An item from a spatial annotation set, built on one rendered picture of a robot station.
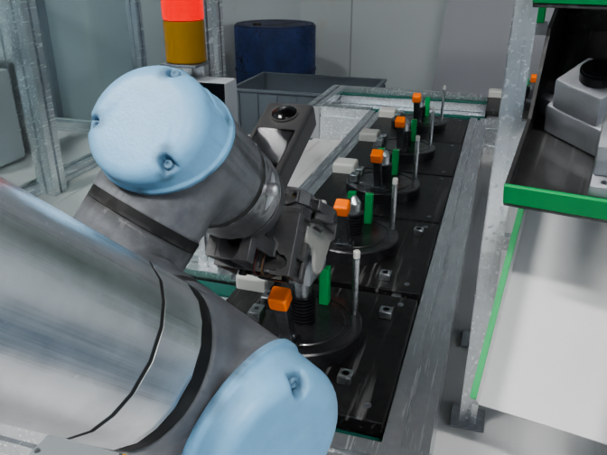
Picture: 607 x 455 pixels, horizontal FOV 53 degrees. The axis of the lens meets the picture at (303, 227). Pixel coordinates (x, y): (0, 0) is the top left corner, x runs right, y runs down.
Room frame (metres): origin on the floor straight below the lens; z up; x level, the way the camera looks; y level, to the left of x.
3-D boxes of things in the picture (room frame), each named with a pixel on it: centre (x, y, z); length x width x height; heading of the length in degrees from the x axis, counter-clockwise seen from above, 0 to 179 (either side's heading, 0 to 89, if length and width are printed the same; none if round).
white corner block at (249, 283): (0.73, 0.06, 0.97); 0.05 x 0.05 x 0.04; 72
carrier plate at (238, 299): (0.61, 0.00, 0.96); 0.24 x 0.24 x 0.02; 72
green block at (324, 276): (0.64, -0.03, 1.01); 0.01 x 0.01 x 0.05; 72
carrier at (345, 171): (1.08, -0.15, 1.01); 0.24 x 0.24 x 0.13; 72
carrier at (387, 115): (1.55, -0.30, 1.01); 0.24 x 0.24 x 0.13; 72
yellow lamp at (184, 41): (0.78, 0.15, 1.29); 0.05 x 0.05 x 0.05
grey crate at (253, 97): (2.75, -0.03, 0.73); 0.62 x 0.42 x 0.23; 72
